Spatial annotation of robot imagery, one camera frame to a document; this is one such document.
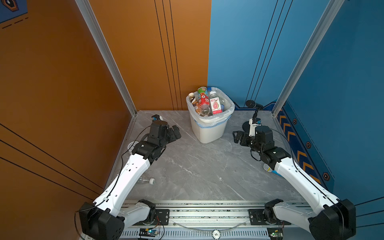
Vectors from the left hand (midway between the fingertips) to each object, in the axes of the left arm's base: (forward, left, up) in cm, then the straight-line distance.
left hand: (172, 130), depth 77 cm
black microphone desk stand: (+17, -48, +1) cm, 51 cm away
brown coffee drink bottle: (+18, -12, +3) cm, 22 cm away
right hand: (+1, -35, -3) cm, 36 cm away
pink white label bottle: (+16, -23, +5) cm, 29 cm away
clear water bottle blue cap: (+28, -20, +6) cm, 35 cm away
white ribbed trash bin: (+5, -21, -5) cm, 22 cm away
